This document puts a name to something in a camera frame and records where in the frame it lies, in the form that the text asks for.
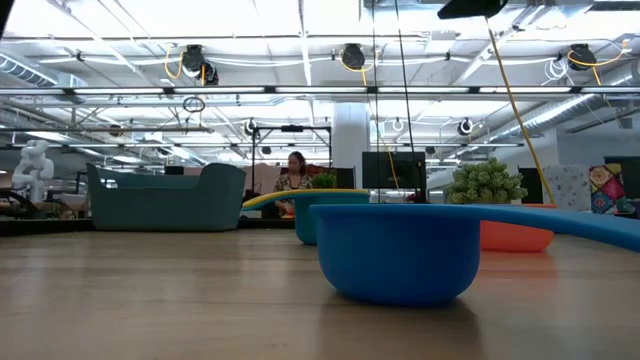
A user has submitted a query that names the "yellow measuring cup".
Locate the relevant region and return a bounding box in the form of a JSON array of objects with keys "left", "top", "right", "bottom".
[{"left": 241, "top": 188, "right": 370, "bottom": 211}]

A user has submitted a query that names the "large teal measuring cup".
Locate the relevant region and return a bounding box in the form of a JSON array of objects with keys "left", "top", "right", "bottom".
[{"left": 293, "top": 192, "right": 371, "bottom": 246}]

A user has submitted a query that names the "bright blue measuring cup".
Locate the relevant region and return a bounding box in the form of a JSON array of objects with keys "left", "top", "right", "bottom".
[{"left": 308, "top": 203, "right": 640, "bottom": 308}]

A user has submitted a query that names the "orange measuring cup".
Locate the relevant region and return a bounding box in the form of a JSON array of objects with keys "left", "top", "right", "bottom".
[{"left": 478, "top": 202, "right": 557, "bottom": 253}]

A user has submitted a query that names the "teal plastic basket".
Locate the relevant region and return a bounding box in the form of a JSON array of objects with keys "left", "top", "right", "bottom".
[{"left": 86, "top": 162, "right": 247, "bottom": 233}]

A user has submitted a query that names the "person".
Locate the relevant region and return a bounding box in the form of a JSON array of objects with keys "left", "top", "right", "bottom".
[{"left": 273, "top": 151, "right": 314, "bottom": 217}]

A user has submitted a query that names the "white pillar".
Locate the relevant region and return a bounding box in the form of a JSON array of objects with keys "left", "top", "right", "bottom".
[{"left": 332, "top": 102, "right": 371, "bottom": 190}]

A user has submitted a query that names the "black monitor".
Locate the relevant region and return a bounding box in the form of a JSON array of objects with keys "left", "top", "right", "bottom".
[{"left": 361, "top": 151, "right": 428, "bottom": 191}]

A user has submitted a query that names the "potted green succulent plant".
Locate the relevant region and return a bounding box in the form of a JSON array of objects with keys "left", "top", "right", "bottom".
[{"left": 443, "top": 157, "right": 529, "bottom": 205}]

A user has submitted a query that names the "white patterned panel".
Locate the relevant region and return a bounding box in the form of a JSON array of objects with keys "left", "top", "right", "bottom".
[{"left": 542, "top": 164, "right": 591, "bottom": 211}]

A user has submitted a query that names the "colourful patterned panel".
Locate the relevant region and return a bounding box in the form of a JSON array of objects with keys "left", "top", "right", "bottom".
[{"left": 588, "top": 163, "right": 627, "bottom": 215}]

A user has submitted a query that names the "black hanging cable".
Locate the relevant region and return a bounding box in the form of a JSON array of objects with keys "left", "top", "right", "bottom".
[{"left": 393, "top": 0, "right": 417, "bottom": 204}]

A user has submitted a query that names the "black ceiling cable reel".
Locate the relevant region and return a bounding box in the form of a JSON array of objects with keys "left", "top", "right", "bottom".
[
  {"left": 339, "top": 43, "right": 369, "bottom": 72},
  {"left": 567, "top": 43, "right": 600, "bottom": 72},
  {"left": 180, "top": 43, "right": 220, "bottom": 86}
]

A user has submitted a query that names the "yellow hanging cable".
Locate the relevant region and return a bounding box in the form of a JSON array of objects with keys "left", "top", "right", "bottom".
[{"left": 485, "top": 17, "right": 557, "bottom": 205}]

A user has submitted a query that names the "black aluminium table frame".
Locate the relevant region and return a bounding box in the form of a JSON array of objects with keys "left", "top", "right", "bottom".
[{"left": 0, "top": 218, "right": 297, "bottom": 237}]

